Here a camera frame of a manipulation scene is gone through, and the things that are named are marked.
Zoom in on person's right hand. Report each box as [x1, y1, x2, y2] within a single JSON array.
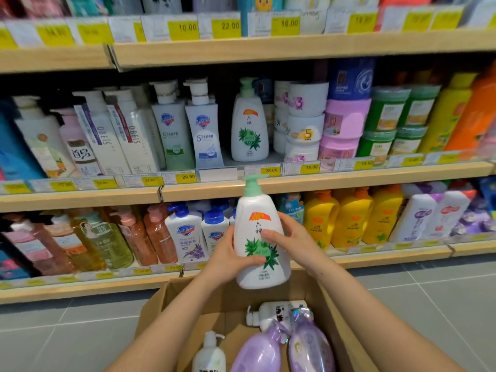
[[260, 212, 331, 278]]

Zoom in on person's left hand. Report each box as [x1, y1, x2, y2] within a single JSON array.
[[201, 224, 268, 286]]

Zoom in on person's left forearm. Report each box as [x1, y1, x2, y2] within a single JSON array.
[[105, 269, 230, 372]]

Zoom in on person's right forearm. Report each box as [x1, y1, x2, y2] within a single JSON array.
[[308, 253, 467, 372]]

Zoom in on yellow bottle orange cap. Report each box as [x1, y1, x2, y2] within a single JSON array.
[[361, 184, 404, 245], [330, 187, 375, 249], [303, 190, 340, 251]]

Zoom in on brown cardboard box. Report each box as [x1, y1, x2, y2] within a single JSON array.
[[134, 267, 380, 372]]

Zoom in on white bottle black print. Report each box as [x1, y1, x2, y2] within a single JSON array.
[[246, 300, 309, 332]]

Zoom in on white bottle blue cap lavender label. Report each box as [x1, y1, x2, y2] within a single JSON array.
[[164, 203, 210, 264]]

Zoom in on purple refill pouch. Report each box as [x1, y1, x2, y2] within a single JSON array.
[[230, 323, 288, 372], [288, 308, 336, 372]]

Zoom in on wooden shelf board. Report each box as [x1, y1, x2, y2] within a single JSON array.
[[108, 29, 496, 71], [449, 239, 496, 258], [0, 270, 183, 306], [0, 186, 162, 213], [0, 44, 115, 75], [181, 245, 455, 278], [160, 162, 495, 203]]

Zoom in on orange-pink pump bottle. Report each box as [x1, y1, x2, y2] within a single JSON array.
[[143, 204, 179, 265], [110, 207, 159, 267]]

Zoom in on row of yellow price tags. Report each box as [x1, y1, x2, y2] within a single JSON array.
[[0, 149, 493, 195], [0, 5, 496, 49], [0, 232, 493, 290]]

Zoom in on pink jar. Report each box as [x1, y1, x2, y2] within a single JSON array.
[[318, 134, 361, 162], [323, 98, 372, 141]]

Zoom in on stack of white jars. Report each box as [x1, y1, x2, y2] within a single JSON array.
[[273, 80, 330, 164]]

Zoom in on white pump bottle blue label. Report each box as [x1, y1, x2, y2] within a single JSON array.
[[183, 78, 225, 169]]

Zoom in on green jar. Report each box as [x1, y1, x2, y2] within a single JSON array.
[[389, 125, 429, 156], [356, 129, 397, 158], [398, 84, 442, 127], [365, 87, 411, 132]]

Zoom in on white bottle purple label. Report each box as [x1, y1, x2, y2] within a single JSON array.
[[388, 193, 439, 243]]

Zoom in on white pump bottle green label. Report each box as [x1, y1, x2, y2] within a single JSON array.
[[150, 80, 196, 172]]

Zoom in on dark blue bottle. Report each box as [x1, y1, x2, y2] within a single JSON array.
[[253, 77, 276, 106]]

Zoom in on yellow-green clear bottle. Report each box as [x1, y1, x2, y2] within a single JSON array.
[[69, 208, 135, 270]]

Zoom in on white bottle red stripe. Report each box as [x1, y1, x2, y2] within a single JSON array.
[[104, 89, 160, 175]]

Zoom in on white bottle red label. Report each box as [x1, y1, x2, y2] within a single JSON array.
[[420, 189, 478, 239]]

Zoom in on blue tub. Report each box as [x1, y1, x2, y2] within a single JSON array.
[[328, 58, 376, 102]]

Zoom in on amber clear bottle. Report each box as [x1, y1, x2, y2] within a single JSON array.
[[40, 210, 106, 272]]

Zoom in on white bottle purple stripe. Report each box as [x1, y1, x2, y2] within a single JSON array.
[[72, 91, 131, 176]]

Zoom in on purple packets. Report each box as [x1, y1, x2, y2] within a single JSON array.
[[451, 208, 496, 237]]

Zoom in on blue packet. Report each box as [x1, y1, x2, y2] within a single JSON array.
[[478, 176, 496, 218]]

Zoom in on pink clear bottle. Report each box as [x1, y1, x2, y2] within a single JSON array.
[[0, 214, 77, 276]]

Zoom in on blue box yellow chick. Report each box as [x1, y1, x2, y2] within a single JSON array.
[[236, 0, 286, 36]]

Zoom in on white pump bottle peach label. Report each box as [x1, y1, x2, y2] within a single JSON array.
[[13, 95, 77, 179]]

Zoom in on red packet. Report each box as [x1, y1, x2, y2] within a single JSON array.
[[377, 0, 433, 9]]

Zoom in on teal packet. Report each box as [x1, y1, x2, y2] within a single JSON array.
[[63, 0, 114, 17]]

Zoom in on pink packet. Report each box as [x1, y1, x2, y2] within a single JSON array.
[[17, 0, 67, 18]]

